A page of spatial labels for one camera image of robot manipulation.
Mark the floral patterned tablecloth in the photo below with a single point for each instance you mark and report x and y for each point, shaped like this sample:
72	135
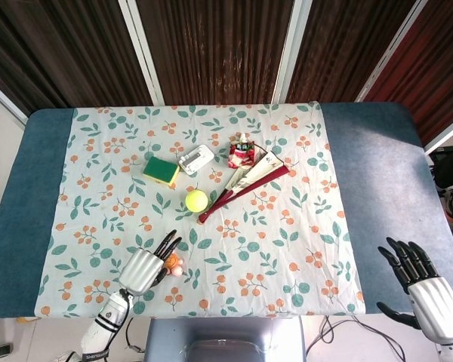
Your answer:
211	218

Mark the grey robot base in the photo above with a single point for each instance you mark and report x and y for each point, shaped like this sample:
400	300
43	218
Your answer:
225	339

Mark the orange turtle squeeze toy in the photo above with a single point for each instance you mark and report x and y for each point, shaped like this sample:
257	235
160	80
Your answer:
173	264

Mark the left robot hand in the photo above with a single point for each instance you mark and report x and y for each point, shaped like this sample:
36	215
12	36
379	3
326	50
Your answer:
145	269

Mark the yellow tennis ball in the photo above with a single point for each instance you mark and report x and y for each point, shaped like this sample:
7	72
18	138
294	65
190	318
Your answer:
196	200

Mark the white plastic device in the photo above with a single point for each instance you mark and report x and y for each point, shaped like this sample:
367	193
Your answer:
196	159

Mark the red snack pouch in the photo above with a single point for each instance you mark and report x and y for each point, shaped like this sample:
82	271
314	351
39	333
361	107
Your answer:
241	154

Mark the green yellow sponge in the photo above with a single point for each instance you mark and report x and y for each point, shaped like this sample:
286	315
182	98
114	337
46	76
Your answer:
161	170

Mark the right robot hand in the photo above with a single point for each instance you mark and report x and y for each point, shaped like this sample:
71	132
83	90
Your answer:
426	298

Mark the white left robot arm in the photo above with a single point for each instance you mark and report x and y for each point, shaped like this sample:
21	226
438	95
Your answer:
105	326

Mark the dark folding screen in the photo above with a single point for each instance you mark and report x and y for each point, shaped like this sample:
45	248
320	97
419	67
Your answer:
226	49

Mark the folding paper fan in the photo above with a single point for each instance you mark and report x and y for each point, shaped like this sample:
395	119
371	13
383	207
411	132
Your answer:
245	181

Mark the blue table cover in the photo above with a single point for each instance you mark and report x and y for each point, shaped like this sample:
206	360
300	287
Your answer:
385	196

